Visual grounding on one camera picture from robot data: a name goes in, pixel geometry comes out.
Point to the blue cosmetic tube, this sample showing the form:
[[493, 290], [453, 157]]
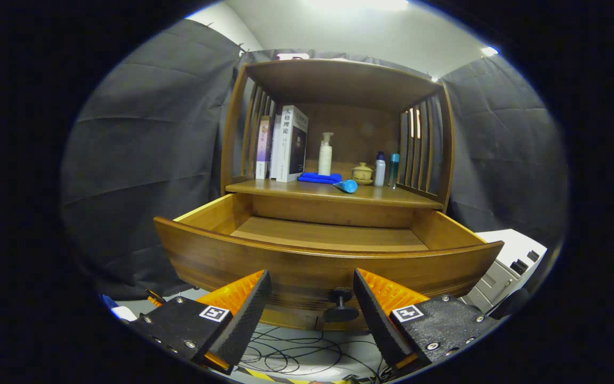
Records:
[[347, 186]]

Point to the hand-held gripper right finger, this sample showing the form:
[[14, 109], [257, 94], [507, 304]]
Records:
[[376, 320]]

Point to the white pump bottle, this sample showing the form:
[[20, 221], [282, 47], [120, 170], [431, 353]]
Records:
[[325, 160]]

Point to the folded blue cloth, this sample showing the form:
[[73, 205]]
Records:
[[317, 177]]

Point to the brown wooden drawer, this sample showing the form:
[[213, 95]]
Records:
[[296, 266]]

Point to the thick white portrait book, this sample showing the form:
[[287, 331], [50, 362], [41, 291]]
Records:
[[284, 144]]

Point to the black drawer knob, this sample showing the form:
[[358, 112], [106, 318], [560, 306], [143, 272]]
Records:
[[341, 306]]

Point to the white bottle with blue cap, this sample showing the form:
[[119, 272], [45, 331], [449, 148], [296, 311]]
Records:
[[379, 172]]

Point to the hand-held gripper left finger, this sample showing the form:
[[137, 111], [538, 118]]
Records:
[[248, 320]]

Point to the thin white book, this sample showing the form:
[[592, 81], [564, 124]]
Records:
[[274, 154]]

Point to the orange black tool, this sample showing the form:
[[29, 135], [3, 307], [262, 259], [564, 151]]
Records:
[[155, 297]]

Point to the white grey appliance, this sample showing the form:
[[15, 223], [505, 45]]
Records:
[[504, 261]]

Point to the yellow lidded teacup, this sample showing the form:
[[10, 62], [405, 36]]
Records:
[[363, 173]]

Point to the brown wooden countertop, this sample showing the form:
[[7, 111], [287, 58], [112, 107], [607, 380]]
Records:
[[317, 191]]

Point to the brown wooden cabinet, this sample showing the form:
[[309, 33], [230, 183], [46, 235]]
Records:
[[339, 85]]

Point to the large ceiling light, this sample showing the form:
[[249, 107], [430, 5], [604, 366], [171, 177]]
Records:
[[360, 4]]

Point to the slim teal bottle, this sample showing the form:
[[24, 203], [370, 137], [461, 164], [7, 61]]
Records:
[[394, 170]]

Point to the purple book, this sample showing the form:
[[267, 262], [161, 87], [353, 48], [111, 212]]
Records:
[[263, 144]]

